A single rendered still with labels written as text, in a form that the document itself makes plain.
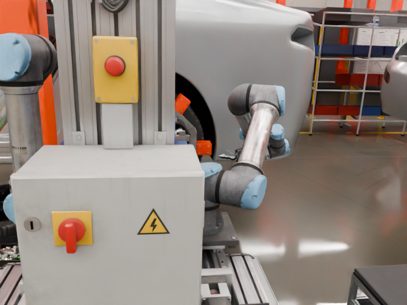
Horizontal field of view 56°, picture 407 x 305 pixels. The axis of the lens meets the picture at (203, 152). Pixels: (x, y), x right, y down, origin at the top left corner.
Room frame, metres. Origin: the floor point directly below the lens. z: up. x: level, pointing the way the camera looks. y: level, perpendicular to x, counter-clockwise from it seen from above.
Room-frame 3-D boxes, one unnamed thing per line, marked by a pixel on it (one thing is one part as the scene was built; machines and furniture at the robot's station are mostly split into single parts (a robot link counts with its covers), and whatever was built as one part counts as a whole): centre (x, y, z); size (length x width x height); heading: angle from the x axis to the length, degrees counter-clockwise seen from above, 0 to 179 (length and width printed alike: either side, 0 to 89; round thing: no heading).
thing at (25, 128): (1.04, 0.50, 1.19); 0.15 x 0.12 x 0.55; 173
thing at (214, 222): (1.24, -0.01, 0.87); 0.15 x 0.15 x 0.10
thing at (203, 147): (2.15, 0.00, 0.85); 0.09 x 0.08 x 0.07; 98
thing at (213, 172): (1.24, -0.01, 0.98); 0.13 x 0.12 x 0.14; 70
